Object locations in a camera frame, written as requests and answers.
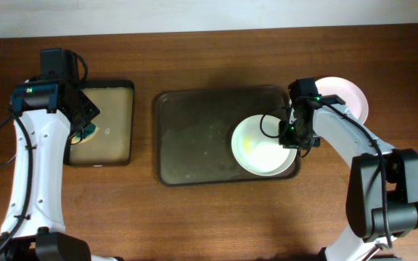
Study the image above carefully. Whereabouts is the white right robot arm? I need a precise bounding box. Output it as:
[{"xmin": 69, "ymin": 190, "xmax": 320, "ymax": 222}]
[{"xmin": 279, "ymin": 95, "xmax": 418, "ymax": 260}]

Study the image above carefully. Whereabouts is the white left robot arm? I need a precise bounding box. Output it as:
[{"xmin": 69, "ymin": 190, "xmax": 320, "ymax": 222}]
[{"xmin": 0, "ymin": 80, "xmax": 99, "ymax": 260}]

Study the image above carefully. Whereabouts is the green and yellow sponge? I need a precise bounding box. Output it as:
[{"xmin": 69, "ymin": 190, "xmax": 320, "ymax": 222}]
[{"xmin": 70, "ymin": 123, "xmax": 99, "ymax": 145}]

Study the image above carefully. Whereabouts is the large dark serving tray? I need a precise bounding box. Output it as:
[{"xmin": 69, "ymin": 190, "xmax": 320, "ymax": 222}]
[{"xmin": 155, "ymin": 86, "xmax": 288, "ymax": 186}]

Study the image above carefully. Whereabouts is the black water basin tray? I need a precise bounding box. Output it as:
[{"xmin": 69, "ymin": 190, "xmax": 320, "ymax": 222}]
[{"xmin": 64, "ymin": 80, "xmax": 135, "ymax": 167}]

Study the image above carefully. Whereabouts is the cream white plate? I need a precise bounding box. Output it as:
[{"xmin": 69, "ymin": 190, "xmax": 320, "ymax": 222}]
[{"xmin": 231, "ymin": 115, "xmax": 297, "ymax": 177}]

